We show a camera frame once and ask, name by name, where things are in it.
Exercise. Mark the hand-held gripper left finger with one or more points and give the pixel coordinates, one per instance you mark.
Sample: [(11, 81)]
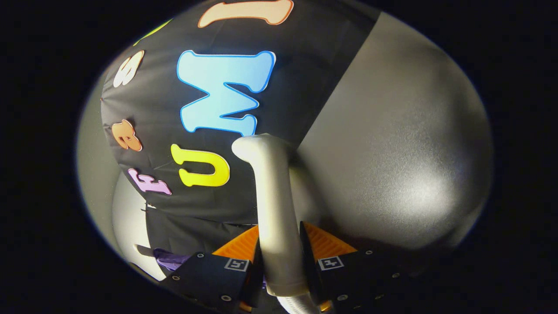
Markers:
[(256, 283)]

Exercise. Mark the white garment steamer head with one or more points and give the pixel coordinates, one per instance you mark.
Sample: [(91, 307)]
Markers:
[(274, 209)]

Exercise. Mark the purple jacket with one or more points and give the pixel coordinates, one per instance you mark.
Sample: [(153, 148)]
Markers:
[(172, 261)]

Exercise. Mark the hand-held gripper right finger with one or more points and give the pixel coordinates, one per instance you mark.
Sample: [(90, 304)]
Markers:
[(308, 270)]

